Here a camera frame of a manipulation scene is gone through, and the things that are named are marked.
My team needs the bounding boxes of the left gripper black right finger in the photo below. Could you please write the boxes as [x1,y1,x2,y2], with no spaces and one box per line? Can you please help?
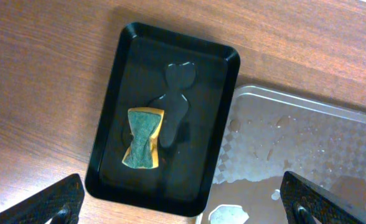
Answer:
[280,171,366,224]

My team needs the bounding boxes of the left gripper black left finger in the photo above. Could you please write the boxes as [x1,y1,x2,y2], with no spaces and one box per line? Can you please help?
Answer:
[0,174,85,224]

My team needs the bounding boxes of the green yellow sponge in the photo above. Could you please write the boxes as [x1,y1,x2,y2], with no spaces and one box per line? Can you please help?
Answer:
[122,107,164,169]

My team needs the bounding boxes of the brown serving tray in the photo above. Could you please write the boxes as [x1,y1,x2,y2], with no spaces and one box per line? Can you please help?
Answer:
[196,85,366,223]

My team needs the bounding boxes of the black tray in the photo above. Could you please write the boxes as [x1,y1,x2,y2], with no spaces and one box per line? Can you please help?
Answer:
[85,22,240,217]

